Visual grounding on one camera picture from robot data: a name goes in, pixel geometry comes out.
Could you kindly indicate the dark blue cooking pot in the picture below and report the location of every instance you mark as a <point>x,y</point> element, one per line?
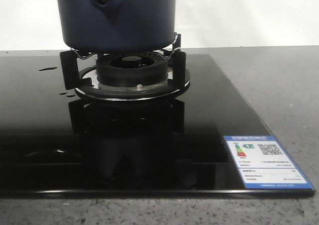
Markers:
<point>109,26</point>

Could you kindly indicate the black metal pot support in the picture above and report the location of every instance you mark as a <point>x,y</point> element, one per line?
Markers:
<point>86,85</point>

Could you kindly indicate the black round gas burner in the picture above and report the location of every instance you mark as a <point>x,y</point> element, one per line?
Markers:
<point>128,70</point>

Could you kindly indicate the black glass gas stove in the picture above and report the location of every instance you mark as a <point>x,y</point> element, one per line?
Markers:
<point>54,144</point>

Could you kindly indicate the blue energy rating sticker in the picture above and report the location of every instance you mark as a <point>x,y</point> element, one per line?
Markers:
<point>263,163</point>

